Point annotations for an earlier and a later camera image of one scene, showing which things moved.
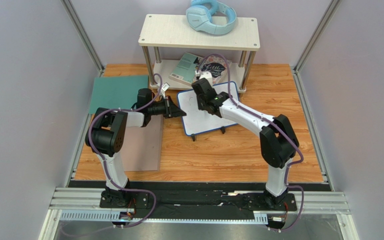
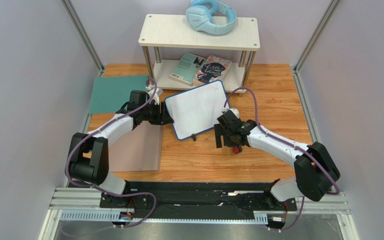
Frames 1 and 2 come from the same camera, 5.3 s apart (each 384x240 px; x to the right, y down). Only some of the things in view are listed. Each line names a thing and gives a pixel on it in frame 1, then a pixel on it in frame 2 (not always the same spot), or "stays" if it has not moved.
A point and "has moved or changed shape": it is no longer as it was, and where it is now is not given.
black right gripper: [199, 89] to [224, 133]
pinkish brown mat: [143, 146] stays
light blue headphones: [202, 12] stays
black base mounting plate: [189, 199] stays
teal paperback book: [184, 72] stays
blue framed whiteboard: [197, 121] has moved or changed shape
